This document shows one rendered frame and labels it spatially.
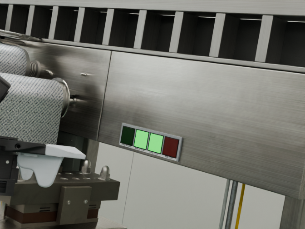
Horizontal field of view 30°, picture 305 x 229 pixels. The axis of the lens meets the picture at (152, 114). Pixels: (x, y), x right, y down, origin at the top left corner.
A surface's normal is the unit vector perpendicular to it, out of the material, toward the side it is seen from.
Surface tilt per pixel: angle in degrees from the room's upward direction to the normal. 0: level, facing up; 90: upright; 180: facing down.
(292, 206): 90
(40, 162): 83
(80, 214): 90
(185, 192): 90
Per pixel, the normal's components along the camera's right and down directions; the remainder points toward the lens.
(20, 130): 0.71, 0.15
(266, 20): -0.69, -0.07
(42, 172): -0.15, -0.09
